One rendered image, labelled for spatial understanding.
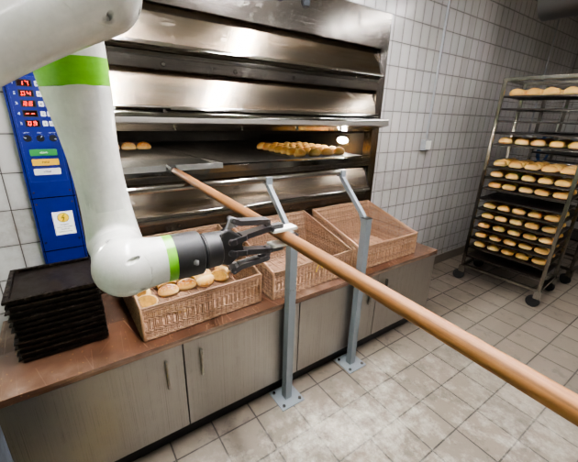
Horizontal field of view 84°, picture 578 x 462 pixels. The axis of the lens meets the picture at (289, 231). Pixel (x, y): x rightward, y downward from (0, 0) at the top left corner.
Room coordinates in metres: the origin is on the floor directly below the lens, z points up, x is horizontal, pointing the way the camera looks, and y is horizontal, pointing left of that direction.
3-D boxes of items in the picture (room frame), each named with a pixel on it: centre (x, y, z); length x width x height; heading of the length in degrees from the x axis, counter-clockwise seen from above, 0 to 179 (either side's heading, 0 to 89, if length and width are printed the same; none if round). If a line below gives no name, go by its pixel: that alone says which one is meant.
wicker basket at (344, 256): (1.75, -0.01, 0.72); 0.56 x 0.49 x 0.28; 126
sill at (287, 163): (1.97, 0.17, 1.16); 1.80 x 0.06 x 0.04; 125
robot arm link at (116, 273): (0.55, 0.29, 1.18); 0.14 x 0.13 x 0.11; 125
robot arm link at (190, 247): (0.61, 0.21, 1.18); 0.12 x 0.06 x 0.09; 35
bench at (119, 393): (1.65, 0.08, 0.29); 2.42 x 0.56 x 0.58; 125
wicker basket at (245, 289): (1.41, 0.48, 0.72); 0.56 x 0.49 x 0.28; 127
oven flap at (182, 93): (1.95, 0.16, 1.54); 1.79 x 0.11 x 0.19; 125
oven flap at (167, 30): (1.95, 0.16, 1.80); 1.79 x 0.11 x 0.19; 125
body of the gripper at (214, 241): (0.65, 0.14, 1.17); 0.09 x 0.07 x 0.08; 125
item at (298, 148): (2.65, -0.06, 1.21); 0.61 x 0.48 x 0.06; 35
